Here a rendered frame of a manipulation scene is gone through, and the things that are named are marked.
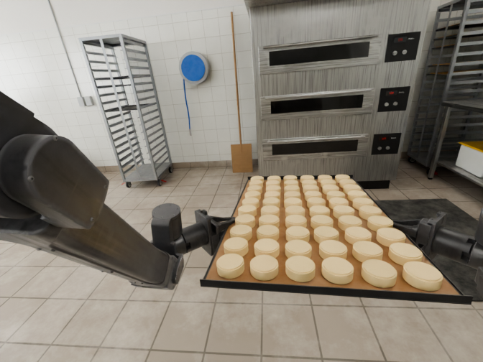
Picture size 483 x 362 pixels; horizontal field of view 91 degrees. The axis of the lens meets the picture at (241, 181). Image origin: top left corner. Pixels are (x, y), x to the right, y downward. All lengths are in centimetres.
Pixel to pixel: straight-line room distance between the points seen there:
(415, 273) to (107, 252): 43
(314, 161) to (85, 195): 263
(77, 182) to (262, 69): 238
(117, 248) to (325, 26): 249
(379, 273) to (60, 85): 458
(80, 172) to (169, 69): 362
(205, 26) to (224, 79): 66
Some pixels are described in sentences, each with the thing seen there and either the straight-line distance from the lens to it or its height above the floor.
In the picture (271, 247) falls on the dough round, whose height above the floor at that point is 100.
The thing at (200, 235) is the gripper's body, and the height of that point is 99.
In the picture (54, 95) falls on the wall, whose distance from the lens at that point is 477.
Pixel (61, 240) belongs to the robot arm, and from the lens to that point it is 23.
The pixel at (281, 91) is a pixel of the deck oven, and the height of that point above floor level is 113.
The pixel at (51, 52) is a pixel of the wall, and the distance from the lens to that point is 467.
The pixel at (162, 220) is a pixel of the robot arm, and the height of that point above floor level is 107.
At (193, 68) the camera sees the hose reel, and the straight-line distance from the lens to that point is 353.
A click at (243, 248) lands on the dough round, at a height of 100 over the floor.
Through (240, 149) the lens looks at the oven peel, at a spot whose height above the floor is 35.
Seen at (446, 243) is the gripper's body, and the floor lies 99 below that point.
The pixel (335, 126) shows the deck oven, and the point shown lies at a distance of 268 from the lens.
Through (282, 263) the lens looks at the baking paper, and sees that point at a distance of 48.
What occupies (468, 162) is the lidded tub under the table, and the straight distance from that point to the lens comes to 330.
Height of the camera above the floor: 131
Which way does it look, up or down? 24 degrees down
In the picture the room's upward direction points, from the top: 5 degrees counter-clockwise
